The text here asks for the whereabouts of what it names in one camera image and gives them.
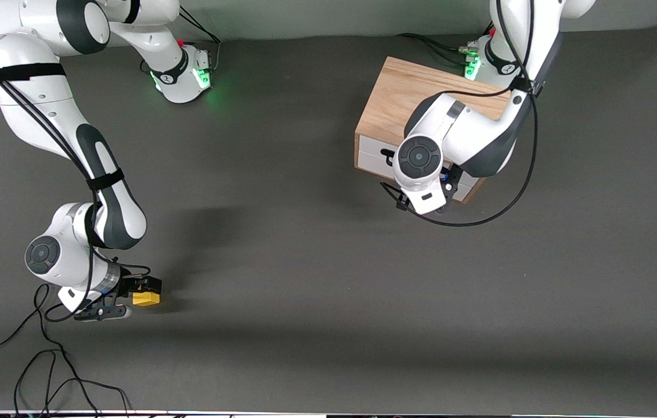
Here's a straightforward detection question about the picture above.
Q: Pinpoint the dark grey table mat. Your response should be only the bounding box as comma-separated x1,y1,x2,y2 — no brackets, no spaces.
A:
0,20,657,415

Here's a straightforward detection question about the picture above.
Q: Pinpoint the black arm base cable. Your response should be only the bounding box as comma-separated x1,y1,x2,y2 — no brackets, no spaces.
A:
169,12,222,73
395,33,477,66

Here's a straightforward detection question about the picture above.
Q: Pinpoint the thin black loose cable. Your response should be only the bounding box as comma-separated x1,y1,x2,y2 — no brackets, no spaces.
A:
0,283,132,416

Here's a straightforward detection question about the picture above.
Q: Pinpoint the light wooden drawer cabinet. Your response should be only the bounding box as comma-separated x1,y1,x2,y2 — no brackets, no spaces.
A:
355,56,512,204

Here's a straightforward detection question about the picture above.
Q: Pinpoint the black left arm base cable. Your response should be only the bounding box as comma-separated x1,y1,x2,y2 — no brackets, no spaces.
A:
395,33,477,66

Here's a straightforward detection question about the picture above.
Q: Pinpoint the black right arm base cable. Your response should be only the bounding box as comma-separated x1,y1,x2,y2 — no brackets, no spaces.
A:
169,12,222,73

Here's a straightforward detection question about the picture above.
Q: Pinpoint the white-fronted wooden drawer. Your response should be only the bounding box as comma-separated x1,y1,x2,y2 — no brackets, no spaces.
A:
358,135,483,203

